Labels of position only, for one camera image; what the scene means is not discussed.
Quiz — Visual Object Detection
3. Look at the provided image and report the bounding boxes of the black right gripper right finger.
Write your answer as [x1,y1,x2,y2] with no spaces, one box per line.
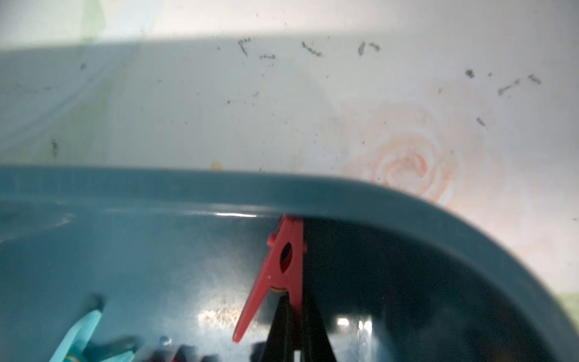
[300,292,336,362]

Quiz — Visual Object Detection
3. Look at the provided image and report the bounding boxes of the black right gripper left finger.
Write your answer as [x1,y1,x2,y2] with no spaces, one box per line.
[259,295,296,362]

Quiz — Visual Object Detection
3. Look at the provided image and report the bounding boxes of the red clothespin row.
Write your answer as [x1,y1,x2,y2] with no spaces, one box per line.
[232,216,307,343]

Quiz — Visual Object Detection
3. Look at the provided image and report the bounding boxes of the light teal clothespin in box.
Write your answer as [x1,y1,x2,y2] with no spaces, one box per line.
[49,309,138,362]

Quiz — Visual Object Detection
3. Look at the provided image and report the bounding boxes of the dark teal storage box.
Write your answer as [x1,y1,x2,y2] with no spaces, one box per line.
[1,166,578,361]

